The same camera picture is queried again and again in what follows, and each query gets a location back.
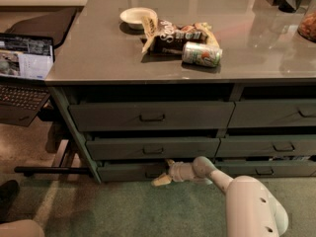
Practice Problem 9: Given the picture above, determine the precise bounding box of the brown chip bag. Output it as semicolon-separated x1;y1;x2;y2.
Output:
141;17;219;55

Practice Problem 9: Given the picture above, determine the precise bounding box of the white bowl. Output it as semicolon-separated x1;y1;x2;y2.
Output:
119;7;157;30

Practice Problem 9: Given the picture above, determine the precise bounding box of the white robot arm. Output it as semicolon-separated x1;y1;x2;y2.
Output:
152;156;289;237

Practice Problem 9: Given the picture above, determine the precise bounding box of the black office chair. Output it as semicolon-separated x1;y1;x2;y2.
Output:
6;7;77;48

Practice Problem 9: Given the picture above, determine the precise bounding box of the snack jar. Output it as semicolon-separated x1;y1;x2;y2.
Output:
297;0;316;42

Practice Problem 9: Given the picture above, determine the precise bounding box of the green cabinet frame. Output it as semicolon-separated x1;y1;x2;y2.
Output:
54;83;316;182

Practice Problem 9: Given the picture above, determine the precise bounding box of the black shoe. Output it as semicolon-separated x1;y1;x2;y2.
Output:
0;180;20;208

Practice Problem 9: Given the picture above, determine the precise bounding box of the black laptop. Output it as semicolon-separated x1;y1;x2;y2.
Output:
0;33;54;126

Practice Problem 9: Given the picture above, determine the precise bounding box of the green soda can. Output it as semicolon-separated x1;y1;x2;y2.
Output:
182;41;222;67

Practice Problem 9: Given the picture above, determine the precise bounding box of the laptop stand with black bar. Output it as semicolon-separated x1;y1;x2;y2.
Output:
14;100;92;177

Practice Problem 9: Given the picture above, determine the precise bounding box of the person knee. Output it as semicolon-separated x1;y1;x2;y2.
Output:
0;219;45;237

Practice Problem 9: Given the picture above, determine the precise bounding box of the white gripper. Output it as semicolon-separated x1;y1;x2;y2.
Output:
151;159;196;187

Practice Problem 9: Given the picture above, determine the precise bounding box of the green drawer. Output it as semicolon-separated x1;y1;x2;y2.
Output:
215;161;316;178
216;135;316;158
97;162;211;183
69;101;234;131
86;137;219;160
228;99;316;128

